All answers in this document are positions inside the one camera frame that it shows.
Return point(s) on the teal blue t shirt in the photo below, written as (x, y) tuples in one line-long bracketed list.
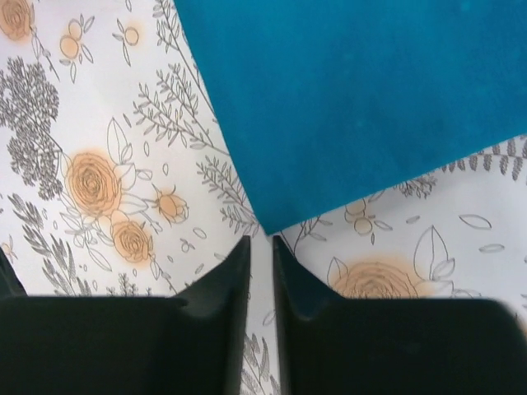
[(324, 102)]

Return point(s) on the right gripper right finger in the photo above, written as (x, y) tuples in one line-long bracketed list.
[(328, 344)]

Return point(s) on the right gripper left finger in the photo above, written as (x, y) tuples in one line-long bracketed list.
[(190, 343)]

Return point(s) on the floral patterned table cloth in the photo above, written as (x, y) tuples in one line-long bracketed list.
[(116, 180)]

